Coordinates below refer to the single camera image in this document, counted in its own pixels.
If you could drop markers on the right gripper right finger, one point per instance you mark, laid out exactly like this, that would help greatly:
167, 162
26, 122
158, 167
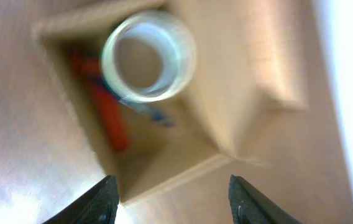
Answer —
250, 206

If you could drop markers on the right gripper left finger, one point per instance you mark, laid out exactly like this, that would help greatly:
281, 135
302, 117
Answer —
98, 205

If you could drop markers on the brown cardboard box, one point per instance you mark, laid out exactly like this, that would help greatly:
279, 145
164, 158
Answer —
259, 106

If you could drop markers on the blue pen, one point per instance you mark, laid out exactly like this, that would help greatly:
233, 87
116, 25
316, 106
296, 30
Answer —
152, 112

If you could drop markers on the orange utility knife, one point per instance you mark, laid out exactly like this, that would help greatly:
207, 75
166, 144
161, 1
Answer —
86, 66

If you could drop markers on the white masking tape roll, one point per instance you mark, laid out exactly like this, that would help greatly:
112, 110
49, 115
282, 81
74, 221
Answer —
172, 41

